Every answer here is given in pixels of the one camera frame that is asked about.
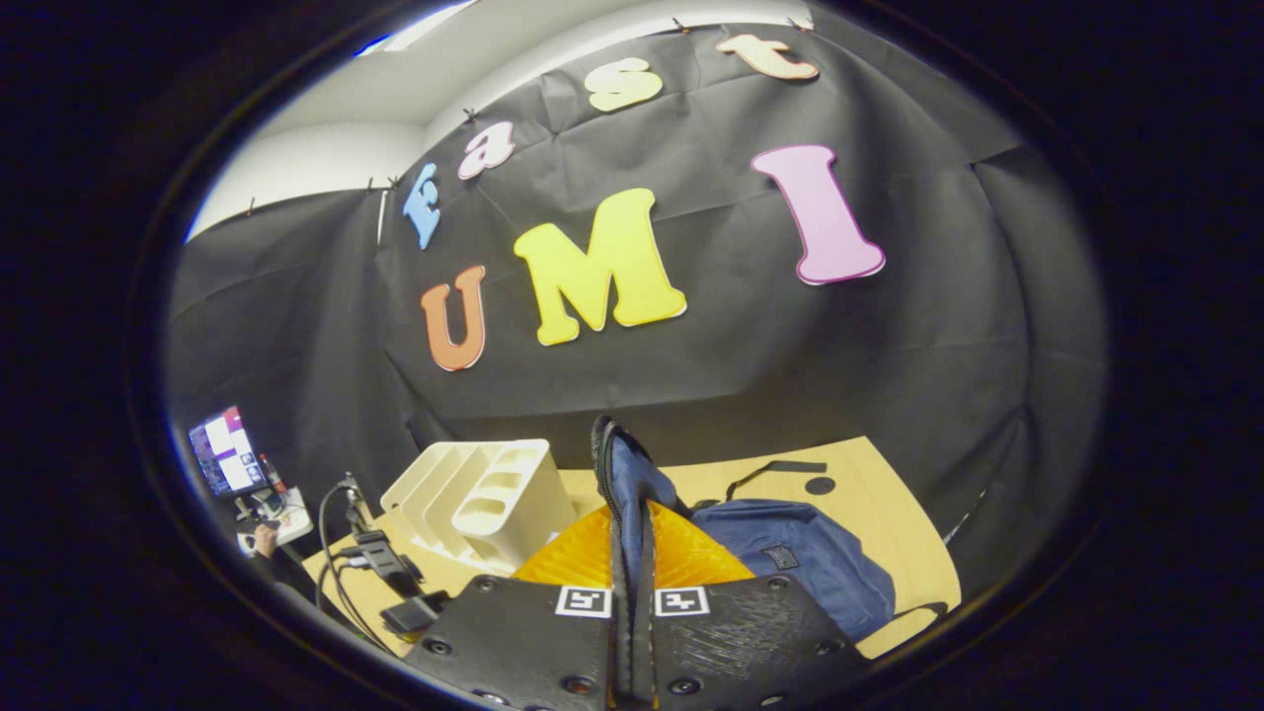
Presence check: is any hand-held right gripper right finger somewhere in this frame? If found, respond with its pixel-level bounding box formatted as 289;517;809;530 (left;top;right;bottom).
637;502;875;711

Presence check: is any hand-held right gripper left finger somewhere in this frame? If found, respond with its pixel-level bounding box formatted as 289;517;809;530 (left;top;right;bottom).
403;504;633;711

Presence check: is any blue schoolbag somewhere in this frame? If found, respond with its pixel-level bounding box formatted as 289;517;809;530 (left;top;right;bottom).
590;415;951;707

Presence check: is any cream plastic bookshelf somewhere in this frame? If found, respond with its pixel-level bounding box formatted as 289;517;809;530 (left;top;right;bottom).
380;438;580;576

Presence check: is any white side table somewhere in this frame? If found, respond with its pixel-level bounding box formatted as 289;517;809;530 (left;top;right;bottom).
235;484;317;556

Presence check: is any computer monitor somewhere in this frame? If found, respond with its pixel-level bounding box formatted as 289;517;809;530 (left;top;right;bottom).
188;405;266;498

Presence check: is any black backdrop cloth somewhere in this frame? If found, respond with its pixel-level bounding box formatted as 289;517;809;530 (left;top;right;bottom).
163;10;1107;593

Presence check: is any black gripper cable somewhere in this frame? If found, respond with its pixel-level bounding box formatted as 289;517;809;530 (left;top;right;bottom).
314;481;396;655

